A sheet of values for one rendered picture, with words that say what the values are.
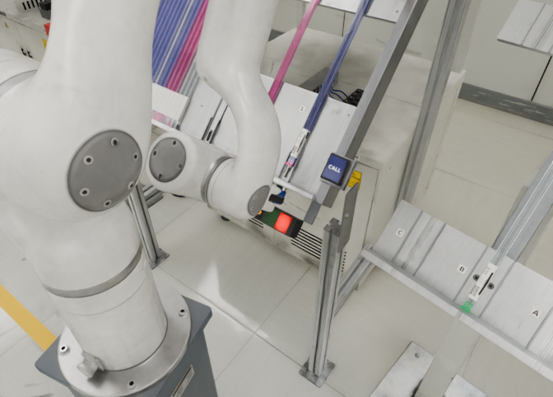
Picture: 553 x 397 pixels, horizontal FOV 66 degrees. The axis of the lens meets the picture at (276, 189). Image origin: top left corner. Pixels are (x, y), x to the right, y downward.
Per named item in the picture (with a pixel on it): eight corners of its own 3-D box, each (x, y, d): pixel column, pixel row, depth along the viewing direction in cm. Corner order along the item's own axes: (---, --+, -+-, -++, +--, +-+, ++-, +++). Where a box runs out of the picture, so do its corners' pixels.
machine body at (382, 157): (354, 302, 148) (384, 163, 107) (208, 217, 179) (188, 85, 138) (425, 200, 187) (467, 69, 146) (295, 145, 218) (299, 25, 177)
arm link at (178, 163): (256, 164, 65) (211, 144, 69) (207, 142, 53) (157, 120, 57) (234, 213, 65) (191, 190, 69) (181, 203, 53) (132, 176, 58)
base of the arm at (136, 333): (138, 426, 54) (97, 355, 41) (30, 366, 60) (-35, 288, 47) (215, 306, 67) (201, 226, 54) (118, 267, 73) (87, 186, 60)
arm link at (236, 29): (339, 7, 54) (270, 221, 62) (243, -13, 61) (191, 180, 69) (309, -17, 46) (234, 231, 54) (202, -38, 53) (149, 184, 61)
